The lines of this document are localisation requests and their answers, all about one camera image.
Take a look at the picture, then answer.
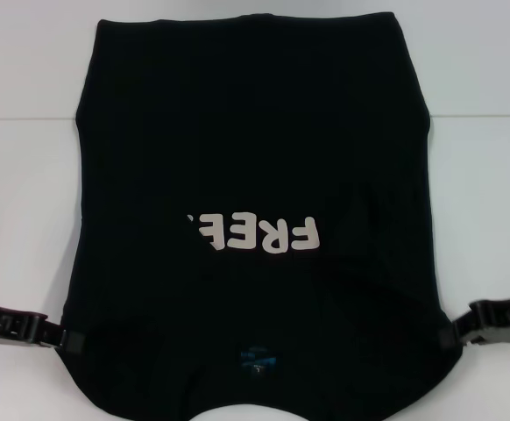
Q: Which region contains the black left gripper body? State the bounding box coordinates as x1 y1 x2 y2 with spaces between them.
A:
0 300 42 346

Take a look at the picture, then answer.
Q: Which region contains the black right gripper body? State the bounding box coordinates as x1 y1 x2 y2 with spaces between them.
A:
468 291 510 351

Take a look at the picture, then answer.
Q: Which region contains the black shirt with white print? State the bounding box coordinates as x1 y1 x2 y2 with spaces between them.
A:
60 15 467 421

